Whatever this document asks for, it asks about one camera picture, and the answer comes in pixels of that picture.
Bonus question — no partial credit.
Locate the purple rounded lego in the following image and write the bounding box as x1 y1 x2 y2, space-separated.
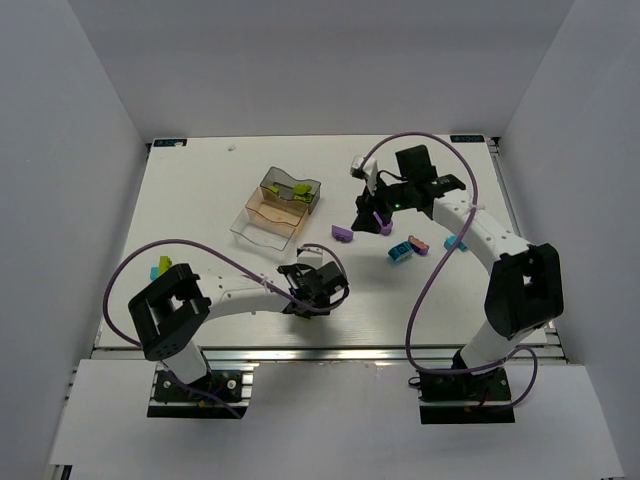
374 212 393 236

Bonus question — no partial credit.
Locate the left corner label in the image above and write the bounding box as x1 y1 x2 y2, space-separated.
152 138 187 148

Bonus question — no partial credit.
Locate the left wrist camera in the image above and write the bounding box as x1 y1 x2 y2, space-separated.
296 246 324 269

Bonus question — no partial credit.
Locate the green printed lego brick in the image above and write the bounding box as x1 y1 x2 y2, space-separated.
293 184 313 203

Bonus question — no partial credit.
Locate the clear translucent container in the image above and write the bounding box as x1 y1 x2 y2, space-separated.
230 209 295 262

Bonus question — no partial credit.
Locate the grey translucent container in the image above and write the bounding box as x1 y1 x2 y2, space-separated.
260 166 321 213

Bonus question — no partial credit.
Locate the purple orange lego piece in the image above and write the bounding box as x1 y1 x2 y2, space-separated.
408 235 430 256

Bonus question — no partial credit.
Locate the purple arched lego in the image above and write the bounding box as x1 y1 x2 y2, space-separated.
331 225 354 243

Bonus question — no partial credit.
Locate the aluminium table rail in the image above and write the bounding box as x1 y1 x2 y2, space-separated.
90 345 566 363

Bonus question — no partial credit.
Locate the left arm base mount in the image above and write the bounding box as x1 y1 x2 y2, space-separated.
145 345 248 420

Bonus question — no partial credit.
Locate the blue printed lego brick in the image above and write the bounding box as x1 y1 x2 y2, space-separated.
388 241 414 264

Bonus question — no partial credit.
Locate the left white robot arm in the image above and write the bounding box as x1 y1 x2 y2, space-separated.
128 261 348 385

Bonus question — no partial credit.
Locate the right corner label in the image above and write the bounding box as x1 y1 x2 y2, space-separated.
449 134 485 143

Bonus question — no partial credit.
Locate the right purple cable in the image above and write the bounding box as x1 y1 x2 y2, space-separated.
359 132 540 412

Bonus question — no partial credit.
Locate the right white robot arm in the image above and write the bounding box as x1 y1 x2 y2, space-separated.
350 145 564 375

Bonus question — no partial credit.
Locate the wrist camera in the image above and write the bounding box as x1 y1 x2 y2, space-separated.
296 246 324 269
349 156 378 195

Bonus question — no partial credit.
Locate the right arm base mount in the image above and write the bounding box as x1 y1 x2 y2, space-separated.
408 369 515 425

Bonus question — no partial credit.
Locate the corner label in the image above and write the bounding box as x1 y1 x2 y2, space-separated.
449 134 485 143
152 138 187 148

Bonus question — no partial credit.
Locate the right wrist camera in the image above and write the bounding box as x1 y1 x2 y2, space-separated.
349 156 378 195

